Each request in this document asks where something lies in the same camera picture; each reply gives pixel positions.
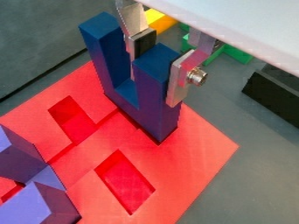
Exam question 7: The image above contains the black angled holder fixture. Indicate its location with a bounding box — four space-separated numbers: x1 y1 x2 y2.
242 64 299 129

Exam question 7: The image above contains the blue U-shaped block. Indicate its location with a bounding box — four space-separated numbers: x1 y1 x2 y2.
79 12 182 142

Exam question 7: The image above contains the green stepped block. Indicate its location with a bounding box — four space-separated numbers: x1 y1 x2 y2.
180 24 254 66

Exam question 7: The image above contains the purple U-shaped block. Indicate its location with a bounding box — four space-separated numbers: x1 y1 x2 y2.
0 124 80 224

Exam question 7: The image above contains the yellow long bar block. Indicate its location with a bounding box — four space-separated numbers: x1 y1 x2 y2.
144 9 178 34

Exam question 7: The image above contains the red fixture base block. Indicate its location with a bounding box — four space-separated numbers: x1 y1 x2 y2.
0 64 239 224

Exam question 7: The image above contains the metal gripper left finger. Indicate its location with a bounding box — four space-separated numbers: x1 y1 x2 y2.
115 0 158 81

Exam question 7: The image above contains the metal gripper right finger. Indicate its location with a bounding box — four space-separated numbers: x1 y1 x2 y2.
166 27 215 108

